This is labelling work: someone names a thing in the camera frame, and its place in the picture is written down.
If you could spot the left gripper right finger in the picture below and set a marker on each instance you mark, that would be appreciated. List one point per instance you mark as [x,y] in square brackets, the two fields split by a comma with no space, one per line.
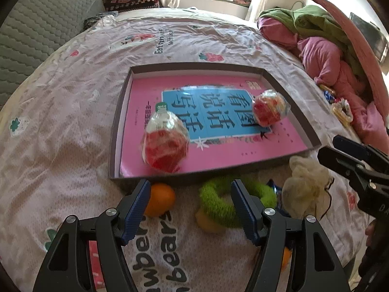
[314,266]

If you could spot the cream mesh pouch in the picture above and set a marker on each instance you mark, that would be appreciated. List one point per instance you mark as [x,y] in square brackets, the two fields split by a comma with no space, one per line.
[306,192]

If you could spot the snack wrappers pile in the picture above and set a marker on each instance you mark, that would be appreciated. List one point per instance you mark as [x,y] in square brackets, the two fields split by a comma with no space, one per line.
[339,106]

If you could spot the dark folded cloth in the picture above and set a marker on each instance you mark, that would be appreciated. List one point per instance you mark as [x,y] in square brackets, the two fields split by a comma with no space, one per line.
[91,21]

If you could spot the red and blue snack bag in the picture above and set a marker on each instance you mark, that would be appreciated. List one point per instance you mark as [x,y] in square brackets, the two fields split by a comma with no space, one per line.
[270,107]

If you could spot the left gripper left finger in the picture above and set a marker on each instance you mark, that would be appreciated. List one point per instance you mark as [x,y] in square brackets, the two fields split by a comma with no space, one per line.
[67,265]

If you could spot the red snack bag with bottle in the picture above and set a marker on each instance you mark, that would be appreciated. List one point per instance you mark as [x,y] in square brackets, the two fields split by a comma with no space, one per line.
[165,143]

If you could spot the grey quilted headboard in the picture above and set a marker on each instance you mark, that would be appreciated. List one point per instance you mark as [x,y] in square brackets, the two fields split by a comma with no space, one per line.
[33,30]

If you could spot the green blanket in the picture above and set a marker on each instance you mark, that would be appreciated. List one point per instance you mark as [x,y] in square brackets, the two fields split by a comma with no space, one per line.
[310,21]

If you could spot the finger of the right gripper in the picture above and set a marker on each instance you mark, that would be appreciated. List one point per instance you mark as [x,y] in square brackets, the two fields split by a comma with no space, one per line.
[374,157]
[360,175]

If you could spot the pink quilt pile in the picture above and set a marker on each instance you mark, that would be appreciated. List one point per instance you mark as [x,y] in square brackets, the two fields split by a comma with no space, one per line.
[323,62]

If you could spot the yellow round object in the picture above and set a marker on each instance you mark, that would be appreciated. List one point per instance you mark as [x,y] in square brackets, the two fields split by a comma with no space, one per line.
[207,224]

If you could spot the dark screen by bed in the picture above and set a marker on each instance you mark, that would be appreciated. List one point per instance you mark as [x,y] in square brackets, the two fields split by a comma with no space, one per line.
[373,35]

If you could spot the blue snack packet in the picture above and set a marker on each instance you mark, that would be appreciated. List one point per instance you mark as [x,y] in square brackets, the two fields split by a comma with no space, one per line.
[278,192]

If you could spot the shallow brown cardboard box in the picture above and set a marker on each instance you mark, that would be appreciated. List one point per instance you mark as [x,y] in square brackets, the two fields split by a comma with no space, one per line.
[168,69]

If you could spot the orange mandarin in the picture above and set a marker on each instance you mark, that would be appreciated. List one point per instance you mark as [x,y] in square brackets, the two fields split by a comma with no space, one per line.
[162,199]
[287,253]

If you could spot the dusty pink cushion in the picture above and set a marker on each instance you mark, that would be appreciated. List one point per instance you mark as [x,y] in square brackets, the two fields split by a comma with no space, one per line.
[364,54]

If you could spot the pink strawberry print bedsheet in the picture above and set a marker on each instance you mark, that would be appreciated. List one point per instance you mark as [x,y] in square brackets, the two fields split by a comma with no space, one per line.
[55,135]

